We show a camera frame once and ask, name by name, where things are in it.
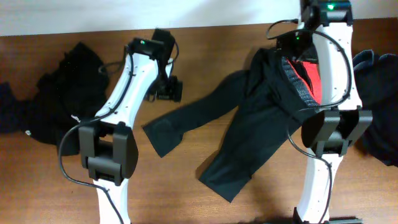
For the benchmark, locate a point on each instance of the black garment pile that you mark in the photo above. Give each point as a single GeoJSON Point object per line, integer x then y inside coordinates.
{"type": "Point", "coordinates": [73, 93]}

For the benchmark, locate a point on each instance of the black leggings red waistband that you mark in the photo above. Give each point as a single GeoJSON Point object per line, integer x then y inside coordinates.
{"type": "Point", "coordinates": [270, 98]}

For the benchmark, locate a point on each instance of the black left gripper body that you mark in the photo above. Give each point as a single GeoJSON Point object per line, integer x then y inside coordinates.
{"type": "Point", "coordinates": [169, 90]}

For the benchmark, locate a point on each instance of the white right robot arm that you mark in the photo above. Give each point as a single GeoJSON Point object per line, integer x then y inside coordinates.
{"type": "Point", "coordinates": [326, 28]}

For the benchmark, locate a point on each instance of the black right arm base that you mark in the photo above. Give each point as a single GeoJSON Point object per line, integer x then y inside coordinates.
{"type": "Point", "coordinates": [345, 220]}

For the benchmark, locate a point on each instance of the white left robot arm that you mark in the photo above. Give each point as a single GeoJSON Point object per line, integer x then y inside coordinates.
{"type": "Point", "coordinates": [108, 149]}

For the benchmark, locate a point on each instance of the dark blue jeans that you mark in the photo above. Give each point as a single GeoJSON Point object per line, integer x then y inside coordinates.
{"type": "Point", "coordinates": [376, 81]}

